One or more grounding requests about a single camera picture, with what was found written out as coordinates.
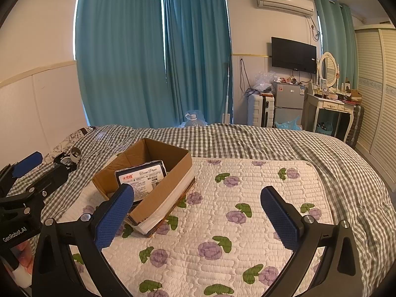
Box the white suitcase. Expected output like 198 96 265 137
247 93 275 127

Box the blue plastic bag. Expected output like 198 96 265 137
275 117 302 131

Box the clear water jug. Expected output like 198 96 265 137
184 110 207 127

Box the dark suitcase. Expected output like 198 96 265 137
345 105 365 148

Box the small grey fridge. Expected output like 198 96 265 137
272 81 305 127

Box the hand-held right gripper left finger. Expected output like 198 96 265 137
31 183 135 297

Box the floral quilted mat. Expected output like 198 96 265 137
40 158 336 297

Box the black white headset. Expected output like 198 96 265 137
52 148 82 172

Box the light teal curtain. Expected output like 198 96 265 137
313 0 358 93

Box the white mop pole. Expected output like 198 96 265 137
221 54 232 125

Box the white dressing table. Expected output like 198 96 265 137
302 92 356 143

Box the black hanging cable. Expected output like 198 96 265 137
240 57 252 96

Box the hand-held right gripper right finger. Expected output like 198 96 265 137
261 186 366 297

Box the teal storage basket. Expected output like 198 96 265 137
317 120 335 135

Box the black floral tissue pack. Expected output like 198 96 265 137
115 160 168 205

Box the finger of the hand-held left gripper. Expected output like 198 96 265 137
0 151 43 194
0 163 69 221

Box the oval white mirror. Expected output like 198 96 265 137
318 52 338 89

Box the cream louvred wardrobe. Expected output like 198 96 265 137
353 26 396 171

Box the brown cardboard box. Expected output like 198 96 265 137
92 138 196 238

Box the black wall television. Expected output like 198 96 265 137
271 36 318 75

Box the narrow teal curtain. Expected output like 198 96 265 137
162 0 232 125

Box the wide teal curtain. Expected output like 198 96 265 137
75 0 169 129

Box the white air conditioner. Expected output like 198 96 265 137
255 0 314 17

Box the floral print pillow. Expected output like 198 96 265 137
40 126 96 164

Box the clear plastic bag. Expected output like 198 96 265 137
253 71 277 92

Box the person's left hand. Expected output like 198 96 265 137
12 241 34 270

